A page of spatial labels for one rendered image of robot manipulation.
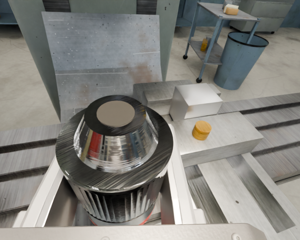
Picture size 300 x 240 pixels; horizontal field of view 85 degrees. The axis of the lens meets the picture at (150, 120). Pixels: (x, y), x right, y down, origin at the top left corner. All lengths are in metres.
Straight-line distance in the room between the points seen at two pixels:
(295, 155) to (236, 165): 0.22
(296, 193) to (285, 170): 1.40
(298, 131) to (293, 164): 0.12
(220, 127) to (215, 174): 0.07
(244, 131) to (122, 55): 0.41
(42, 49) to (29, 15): 0.09
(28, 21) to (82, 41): 0.14
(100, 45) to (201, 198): 0.47
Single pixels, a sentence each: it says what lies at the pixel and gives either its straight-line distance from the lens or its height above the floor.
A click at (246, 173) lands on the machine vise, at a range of 0.29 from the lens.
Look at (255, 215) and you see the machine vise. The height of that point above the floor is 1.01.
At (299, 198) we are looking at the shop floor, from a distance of 1.82.
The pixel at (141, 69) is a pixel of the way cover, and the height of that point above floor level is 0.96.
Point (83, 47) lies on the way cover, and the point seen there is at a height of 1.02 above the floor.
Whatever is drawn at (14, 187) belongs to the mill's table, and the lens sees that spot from 0.36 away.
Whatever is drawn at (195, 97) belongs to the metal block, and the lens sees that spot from 0.26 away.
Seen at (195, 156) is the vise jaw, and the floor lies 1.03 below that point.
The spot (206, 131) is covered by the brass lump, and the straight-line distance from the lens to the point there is 0.23.
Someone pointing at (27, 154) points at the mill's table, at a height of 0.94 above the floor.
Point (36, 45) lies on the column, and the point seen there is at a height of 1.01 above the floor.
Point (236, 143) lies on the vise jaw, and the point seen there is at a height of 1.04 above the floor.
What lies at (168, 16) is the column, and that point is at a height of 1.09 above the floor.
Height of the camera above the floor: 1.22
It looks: 45 degrees down
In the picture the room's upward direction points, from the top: 7 degrees clockwise
